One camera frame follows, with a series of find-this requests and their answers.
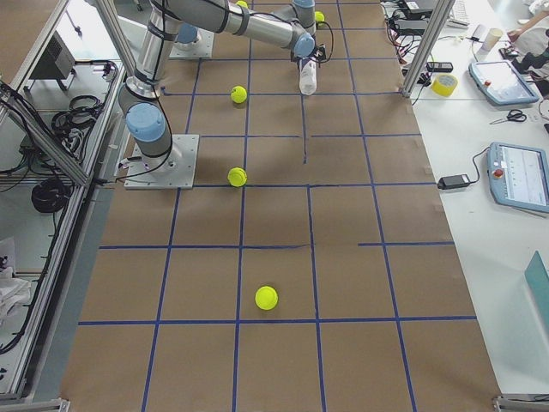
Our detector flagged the aluminium frame post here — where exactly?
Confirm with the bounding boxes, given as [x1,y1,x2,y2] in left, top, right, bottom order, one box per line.
[401,0,455,98]

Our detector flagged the grey metal box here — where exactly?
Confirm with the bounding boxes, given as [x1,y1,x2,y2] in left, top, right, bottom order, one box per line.
[29,32,75,91]

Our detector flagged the white blue tennis ball can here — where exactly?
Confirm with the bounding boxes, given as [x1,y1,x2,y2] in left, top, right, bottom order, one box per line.
[298,58,317,96]

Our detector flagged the near yellow tennis ball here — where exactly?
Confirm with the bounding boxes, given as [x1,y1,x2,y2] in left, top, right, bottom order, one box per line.
[255,285,279,311]

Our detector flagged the brown paper table cover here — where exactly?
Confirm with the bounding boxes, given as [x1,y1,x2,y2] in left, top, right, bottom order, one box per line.
[61,1,498,411]

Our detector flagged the black power adapter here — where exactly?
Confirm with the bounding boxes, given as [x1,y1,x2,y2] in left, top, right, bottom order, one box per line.
[437,174,471,191]

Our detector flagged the paper cup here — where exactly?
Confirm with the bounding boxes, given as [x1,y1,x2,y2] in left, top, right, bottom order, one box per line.
[481,27,504,52]

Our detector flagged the teach pendant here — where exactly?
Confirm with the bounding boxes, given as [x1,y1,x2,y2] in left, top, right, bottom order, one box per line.
[486,142,548,214]
[468,60,539,106]

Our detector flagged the near teach pendant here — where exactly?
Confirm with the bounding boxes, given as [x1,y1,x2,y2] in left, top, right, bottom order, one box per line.
[486,142,548,214]

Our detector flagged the teal board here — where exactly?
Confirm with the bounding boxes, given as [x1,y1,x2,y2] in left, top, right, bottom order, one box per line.
[524,251,549,330]

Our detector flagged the black handled scissors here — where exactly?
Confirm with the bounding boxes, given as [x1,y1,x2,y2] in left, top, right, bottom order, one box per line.
[490,109,527,124]

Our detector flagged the middle yellow tennis ball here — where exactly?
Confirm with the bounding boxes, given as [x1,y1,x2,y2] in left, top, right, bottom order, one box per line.
[227,167,248,187]

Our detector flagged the black cable coil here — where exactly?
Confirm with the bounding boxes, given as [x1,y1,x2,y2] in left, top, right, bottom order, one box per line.
[31,178,69,215]

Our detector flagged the yellow tape roll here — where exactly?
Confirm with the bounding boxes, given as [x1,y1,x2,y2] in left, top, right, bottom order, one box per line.
[431,74,458,97]

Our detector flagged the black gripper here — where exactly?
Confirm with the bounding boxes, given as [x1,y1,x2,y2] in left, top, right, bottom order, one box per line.
[311,44,330,60]

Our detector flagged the far teach pendant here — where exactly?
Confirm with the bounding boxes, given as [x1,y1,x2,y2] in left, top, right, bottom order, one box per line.
[468,60,539,106]

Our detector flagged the yellow tennis ball between bases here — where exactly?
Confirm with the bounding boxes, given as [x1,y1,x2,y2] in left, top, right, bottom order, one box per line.
[230,85,248,104]

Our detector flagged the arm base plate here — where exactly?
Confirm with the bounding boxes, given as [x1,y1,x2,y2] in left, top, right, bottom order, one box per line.
[124,134,199,190]
[170,24,214,59]

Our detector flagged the black remote device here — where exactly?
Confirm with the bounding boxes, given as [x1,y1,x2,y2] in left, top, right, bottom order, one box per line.
[425,62,454,73]

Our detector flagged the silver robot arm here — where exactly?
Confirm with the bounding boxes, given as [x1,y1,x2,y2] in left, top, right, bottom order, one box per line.
[118,1,316,159]
[176,22,202,48]

